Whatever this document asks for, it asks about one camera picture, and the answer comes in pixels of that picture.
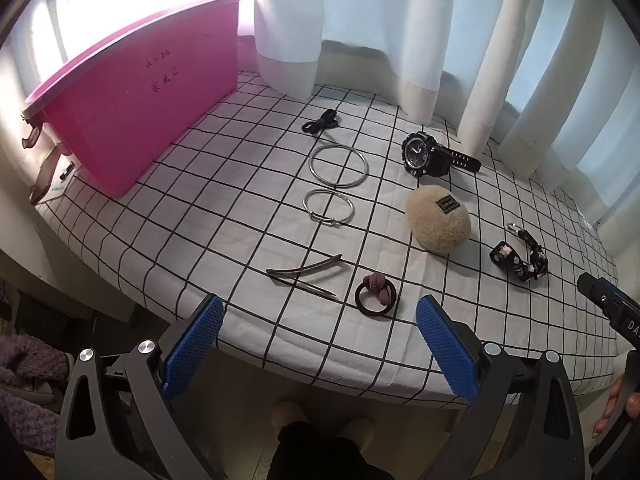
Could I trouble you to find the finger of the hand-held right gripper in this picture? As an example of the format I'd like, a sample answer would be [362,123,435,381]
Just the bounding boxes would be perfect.
[576,272,640,347]

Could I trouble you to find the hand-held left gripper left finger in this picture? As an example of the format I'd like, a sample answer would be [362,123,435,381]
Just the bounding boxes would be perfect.
[55,294,226,480]

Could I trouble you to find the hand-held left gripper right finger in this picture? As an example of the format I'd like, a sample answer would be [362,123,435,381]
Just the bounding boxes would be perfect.
[415,294,586,480]

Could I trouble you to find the small silver bangle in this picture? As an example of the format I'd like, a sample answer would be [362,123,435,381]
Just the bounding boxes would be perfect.
[301,187,357,223]

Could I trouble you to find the black wrist watch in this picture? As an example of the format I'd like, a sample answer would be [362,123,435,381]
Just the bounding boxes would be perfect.
[401,131,482,179]

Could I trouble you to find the pink plastic storage box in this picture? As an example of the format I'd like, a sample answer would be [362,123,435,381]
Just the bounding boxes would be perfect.
[20,0,251,206]

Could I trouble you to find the person's right hand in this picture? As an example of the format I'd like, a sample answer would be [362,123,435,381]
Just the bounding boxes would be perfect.
[594,375,627,437]

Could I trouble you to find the black checkered white tablecloth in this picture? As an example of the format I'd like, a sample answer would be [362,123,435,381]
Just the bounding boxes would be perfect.
[37,70,626,406]

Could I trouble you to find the beige slipper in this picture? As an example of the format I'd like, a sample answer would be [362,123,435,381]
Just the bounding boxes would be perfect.
[271,401,311,441]
[337,417,375,443]

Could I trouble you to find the beige plush pouch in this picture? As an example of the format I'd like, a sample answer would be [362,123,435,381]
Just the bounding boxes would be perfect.
[404,185,472,253]

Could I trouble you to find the metallic hair clip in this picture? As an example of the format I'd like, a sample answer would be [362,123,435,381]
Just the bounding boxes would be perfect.
[265,254,345,302]

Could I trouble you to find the person's black pants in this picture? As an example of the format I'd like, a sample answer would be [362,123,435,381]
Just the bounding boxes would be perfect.
[270,422,396,480]

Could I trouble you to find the purple fuzzy cloth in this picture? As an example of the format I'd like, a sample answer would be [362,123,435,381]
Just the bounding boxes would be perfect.
[0,332,76,456]

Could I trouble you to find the large silver bangle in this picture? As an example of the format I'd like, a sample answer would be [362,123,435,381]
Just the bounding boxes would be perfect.
[308,144,371,190]

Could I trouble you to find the white curtain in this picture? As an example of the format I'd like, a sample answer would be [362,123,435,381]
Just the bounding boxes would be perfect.
[250,0,640,228]

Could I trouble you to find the black hair tie pink knot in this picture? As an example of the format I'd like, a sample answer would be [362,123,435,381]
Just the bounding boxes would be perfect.
[354,272,399,318]

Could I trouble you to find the black bow hair tie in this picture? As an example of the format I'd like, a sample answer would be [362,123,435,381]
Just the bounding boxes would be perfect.
[301,108,343,137]

